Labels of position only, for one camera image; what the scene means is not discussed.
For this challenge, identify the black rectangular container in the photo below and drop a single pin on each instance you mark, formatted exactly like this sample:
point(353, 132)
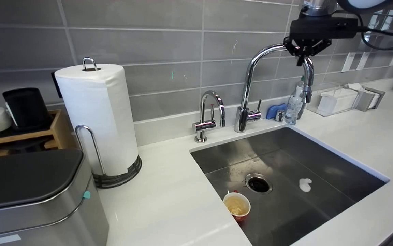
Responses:
point(27, 109)

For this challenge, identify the red cup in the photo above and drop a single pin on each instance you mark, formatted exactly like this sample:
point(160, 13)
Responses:
point(238, 206)

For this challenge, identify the clear soap pump dispenser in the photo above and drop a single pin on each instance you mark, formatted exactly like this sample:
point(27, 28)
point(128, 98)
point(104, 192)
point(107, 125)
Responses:
point(291, 110)

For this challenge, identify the metal napkin holder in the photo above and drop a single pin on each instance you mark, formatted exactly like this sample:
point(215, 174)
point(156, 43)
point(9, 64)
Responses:
point(371, 97)

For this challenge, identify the white wall power outlet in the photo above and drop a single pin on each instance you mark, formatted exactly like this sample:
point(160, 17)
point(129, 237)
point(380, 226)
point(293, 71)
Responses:
point(364, 60)

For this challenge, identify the white paper towel roll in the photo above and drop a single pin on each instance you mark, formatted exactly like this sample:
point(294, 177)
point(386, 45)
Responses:
point(102, 113)

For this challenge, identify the wooden countertop organizer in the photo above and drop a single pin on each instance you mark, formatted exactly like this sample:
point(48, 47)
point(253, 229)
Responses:
point(61, 129)

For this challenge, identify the black sink drain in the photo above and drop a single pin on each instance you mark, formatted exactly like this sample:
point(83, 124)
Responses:
point(259, 183)

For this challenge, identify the metal paper towel holder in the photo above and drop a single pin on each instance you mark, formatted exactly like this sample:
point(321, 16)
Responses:
point(124, 176)

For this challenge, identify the clear bottle with green cap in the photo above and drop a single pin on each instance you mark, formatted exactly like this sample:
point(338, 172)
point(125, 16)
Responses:
point(302, 92)

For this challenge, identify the white paper napkins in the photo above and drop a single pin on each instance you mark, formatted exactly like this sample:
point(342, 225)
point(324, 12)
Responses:
point(355, 86)

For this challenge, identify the Franka robot arm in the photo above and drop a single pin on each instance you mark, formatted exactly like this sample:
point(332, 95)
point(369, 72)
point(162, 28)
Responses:
point(324, 5)

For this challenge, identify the white sponge holder tray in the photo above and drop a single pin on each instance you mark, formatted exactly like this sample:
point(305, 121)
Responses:
point(335, 101)

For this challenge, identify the small chrome faucet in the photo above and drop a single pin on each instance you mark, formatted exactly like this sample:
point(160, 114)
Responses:
point(204, 123)

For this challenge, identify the stainless steel sink basin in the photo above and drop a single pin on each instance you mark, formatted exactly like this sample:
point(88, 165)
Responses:
point(297, 205)

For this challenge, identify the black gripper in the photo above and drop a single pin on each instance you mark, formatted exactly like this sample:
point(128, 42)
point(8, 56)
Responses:
point(324, 27)

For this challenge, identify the tall chrome gooseneck faucet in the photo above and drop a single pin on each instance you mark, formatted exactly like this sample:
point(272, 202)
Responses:
point(252, 68)

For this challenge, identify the stainless steel trash can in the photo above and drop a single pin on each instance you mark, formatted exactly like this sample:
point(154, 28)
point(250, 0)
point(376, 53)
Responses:
point(33, 195)

